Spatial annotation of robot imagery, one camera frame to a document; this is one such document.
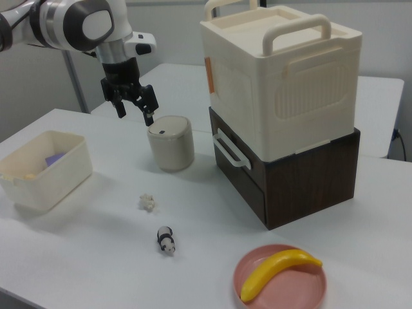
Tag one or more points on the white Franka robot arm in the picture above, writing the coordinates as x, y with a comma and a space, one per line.
80, 25

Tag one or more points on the cream open plastic container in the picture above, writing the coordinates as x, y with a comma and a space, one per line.
54, 186

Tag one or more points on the purple block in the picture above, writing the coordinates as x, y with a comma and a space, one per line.
55, 159

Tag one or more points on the pink plate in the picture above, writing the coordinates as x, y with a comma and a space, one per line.
289, 289

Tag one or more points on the small panda figurine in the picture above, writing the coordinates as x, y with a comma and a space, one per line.
165, 241

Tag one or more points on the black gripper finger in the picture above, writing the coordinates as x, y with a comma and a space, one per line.
117, 103
148, 103

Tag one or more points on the grey metal post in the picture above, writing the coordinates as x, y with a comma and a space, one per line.
75, 83

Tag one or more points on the large cream storage box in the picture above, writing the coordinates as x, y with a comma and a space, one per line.
289, 80

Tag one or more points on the toy bread slice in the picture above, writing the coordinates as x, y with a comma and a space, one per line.
30, 176

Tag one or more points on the small beige trash can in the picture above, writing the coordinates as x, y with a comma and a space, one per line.
170, 148

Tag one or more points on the yellow toy banana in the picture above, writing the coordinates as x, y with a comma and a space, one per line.
273, 267

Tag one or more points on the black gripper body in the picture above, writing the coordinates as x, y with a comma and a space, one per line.
120, 72

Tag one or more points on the crumpled white paper ball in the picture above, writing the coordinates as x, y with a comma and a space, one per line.
147, 202

